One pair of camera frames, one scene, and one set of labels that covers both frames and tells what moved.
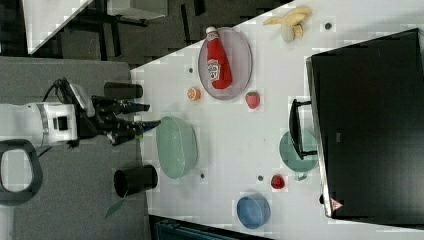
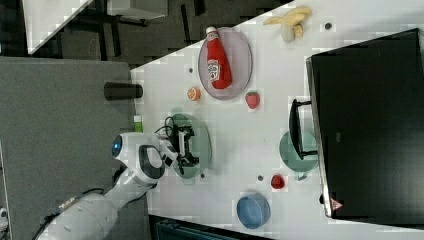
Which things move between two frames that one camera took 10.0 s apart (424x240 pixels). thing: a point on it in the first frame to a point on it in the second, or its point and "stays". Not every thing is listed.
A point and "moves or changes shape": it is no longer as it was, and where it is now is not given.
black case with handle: x=365 y=121 stays
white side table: x=45 y=19 stays
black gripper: x=97 y=114 to x=179 y=143
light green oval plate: x=176 y=147 moves or changes shape
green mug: x=291 y=157 stays
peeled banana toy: x=291 y=22 stays
